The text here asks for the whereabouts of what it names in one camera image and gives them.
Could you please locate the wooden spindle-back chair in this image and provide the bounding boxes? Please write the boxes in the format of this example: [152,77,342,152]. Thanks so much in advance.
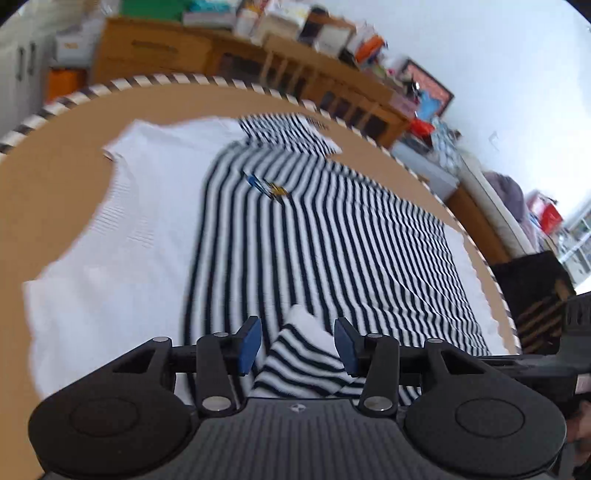
[259,34,324,100]

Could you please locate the wooden sideboard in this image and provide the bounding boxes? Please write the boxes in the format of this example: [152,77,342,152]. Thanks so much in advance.
[92,16,411,148]

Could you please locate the orange box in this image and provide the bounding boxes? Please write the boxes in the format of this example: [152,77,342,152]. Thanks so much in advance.
[46,68,88,102]

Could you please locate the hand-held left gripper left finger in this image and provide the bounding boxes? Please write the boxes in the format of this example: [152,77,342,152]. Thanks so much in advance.
[111,316,263,417]

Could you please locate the black crate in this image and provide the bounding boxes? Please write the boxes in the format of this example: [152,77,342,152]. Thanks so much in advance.
[489,251,578,356]

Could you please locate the purple cloth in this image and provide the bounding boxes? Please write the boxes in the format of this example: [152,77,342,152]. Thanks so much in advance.
[485,171,527,227]

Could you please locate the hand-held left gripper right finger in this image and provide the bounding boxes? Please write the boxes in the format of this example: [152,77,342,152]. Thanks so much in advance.
[333,317,485,416]

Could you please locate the white storage box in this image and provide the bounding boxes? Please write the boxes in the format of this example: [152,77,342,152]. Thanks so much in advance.
[55,28,100,68]

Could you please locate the green plastic crate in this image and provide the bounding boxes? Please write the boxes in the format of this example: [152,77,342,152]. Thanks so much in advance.
[120,0,195,21]

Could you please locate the striped black and white sweater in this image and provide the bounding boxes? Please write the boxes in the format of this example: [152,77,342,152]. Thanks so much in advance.
[23,113,497,402]

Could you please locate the framed picture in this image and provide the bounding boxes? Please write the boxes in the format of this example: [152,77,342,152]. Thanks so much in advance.
[399,58,455,118]

